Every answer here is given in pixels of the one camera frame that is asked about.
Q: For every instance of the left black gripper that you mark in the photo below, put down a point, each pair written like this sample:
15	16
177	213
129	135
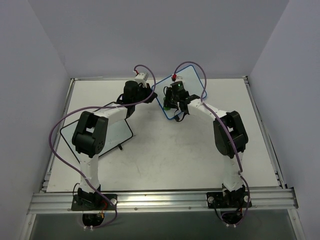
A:
148	93

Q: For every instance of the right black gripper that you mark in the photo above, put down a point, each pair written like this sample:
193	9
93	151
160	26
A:
169	97

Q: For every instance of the green whiteboard eraser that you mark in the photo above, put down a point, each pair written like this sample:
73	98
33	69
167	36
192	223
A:
166	108

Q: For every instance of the blue framed whiteboard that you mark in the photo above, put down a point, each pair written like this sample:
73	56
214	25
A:
191	81

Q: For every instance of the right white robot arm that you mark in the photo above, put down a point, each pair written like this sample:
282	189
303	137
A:
230	136

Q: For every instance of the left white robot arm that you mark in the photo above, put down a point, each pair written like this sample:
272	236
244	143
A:
90	135

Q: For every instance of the black framed whiteboard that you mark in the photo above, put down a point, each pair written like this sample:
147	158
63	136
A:
116	135

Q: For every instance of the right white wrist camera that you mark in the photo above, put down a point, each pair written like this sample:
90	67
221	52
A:
176	78

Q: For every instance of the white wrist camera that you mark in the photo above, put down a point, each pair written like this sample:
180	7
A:
176	78
141	78

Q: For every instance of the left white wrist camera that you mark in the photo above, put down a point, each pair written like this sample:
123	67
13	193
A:
141	78

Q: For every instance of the aluminium table edge frame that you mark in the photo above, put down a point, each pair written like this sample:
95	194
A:
266	137

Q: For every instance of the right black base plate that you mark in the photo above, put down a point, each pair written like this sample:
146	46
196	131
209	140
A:
226	200

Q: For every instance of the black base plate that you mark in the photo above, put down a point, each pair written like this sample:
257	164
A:
94	203
226	200

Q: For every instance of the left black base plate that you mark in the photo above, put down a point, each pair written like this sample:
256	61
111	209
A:
94	203

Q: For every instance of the aluminium front rail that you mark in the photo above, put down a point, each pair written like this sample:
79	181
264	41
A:
164	201

